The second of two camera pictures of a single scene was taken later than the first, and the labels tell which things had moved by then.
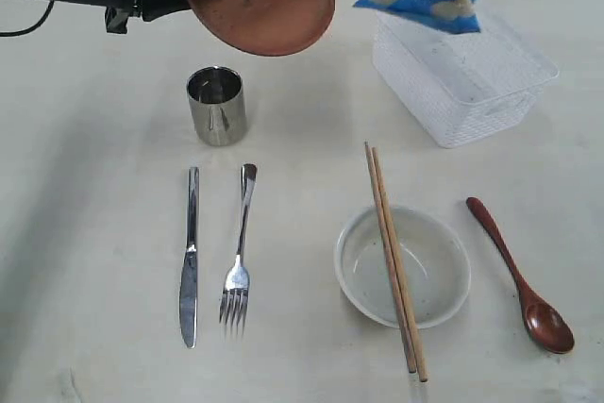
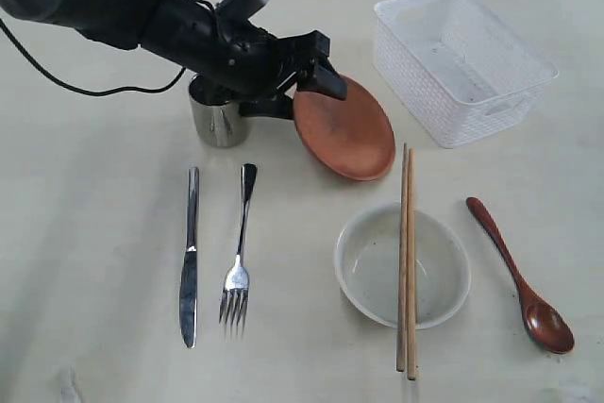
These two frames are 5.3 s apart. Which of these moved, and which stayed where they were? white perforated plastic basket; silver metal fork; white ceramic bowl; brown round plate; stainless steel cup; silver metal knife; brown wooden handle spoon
Moved: brown round plate
Stayed: white perforated plastic basket; brown wooden handle spoon; white ceramic bowl; silver metal fork; silver metal knife; stainless steel cup
